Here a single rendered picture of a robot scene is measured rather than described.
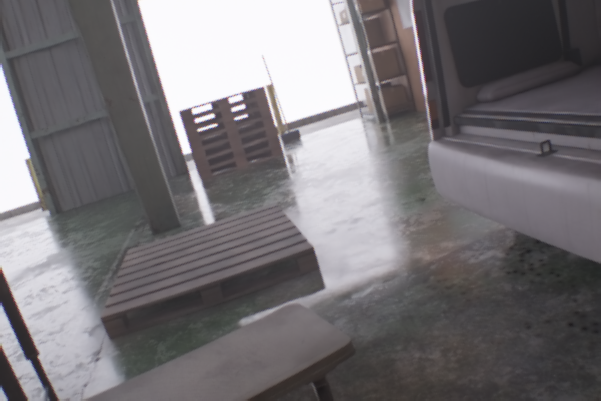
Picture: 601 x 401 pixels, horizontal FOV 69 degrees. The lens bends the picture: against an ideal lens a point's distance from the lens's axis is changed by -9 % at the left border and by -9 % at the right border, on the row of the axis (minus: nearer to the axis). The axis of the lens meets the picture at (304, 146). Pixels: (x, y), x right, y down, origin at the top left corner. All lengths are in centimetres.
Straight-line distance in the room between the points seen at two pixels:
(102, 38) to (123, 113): 64
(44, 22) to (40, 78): 82
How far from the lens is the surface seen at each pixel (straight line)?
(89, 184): 739
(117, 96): 410
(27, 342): 154
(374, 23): 703
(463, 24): 209
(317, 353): 141
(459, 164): 178
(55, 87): 743
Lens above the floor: 96
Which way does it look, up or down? 9 degrees down
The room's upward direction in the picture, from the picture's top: 16 degrees counter-clockwise
